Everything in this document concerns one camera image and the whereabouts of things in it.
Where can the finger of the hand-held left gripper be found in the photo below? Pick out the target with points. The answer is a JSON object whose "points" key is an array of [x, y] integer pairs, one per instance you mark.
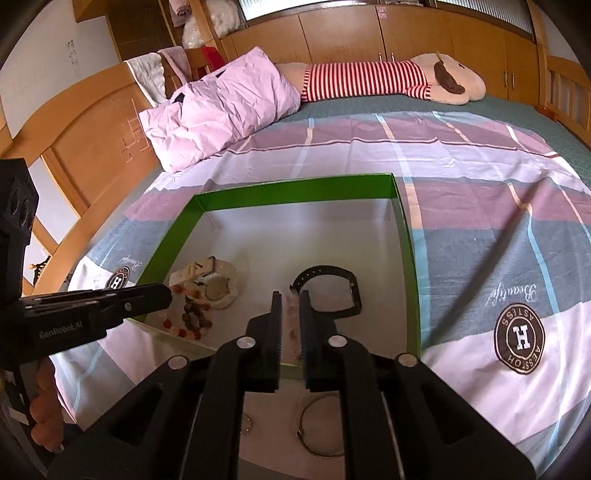
{"points": [[115, 302]]}

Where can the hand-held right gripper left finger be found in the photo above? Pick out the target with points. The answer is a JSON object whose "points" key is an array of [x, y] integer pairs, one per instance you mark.
{"points": [[276, 327]]}

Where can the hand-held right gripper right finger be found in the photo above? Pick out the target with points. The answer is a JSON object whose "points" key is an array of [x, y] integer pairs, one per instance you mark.
{"points": [[305, 327]]}

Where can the cream wrist watch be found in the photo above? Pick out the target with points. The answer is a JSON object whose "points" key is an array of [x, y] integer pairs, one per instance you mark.
{"points": [[224, 297]]}

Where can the black wrist watch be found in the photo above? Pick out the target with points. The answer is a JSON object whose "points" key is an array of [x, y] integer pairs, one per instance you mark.
{"points": [[356, 295]]}

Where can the green cardboard box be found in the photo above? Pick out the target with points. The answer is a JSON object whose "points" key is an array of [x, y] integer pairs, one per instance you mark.
{"points": [[323, 240]]}

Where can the person's left hand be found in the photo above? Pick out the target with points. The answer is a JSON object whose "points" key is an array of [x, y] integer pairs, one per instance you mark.
{"points": [[45, 401]]}

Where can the silver bangle with charms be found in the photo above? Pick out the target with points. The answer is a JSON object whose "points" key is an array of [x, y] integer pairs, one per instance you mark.
{"points": [[302, 422]]}

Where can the wooden headboard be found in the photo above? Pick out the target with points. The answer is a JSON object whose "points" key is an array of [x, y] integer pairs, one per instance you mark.
{"points": [[92, 138]]}

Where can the plaid printed bedsheet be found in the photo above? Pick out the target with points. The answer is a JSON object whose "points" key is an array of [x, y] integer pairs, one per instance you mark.
{"points": [[461, 230]]}

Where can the pink pillow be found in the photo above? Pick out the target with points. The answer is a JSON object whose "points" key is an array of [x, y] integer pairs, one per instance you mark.
{"points": [[221, 106]]}

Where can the white cloth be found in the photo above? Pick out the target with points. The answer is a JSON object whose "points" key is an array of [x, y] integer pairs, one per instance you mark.
{"points": [[150, 76]]}

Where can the grey pink cloth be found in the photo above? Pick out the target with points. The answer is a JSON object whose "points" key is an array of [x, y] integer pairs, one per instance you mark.
{"points": [[175, 60]]}

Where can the striped plush toy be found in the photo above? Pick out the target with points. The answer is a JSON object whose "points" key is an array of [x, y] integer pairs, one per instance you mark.
{"points": [[369, 78]]}

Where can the red cloth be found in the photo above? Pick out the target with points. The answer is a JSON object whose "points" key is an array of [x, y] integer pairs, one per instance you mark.
{"points": [[212, 55]]}

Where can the white plastic bags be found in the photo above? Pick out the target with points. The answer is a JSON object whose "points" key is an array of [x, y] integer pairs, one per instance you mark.
{"points": [[212, 23]]}

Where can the frosted glass window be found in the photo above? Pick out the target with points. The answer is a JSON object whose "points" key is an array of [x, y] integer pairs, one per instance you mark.
{"points": [[485, 11], [314, 7]]}

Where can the wooden footboard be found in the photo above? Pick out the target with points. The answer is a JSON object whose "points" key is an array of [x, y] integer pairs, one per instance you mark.
{"points": [[568, 92]]}

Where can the wooden wall cabinets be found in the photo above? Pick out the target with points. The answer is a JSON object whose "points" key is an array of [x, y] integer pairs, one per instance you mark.
{"points": [[346, 32]]}

